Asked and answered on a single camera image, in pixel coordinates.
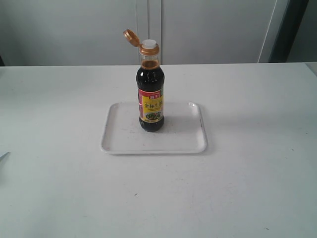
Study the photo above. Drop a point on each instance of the white cabinet doors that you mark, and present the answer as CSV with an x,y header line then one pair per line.
x,y
90,32

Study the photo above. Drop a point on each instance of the white rectangular plastic tray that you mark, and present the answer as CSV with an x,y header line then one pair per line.
x,y
183,131

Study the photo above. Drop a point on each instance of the soy sauce bottle gold cap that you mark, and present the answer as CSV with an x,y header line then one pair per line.
x,y
150,81

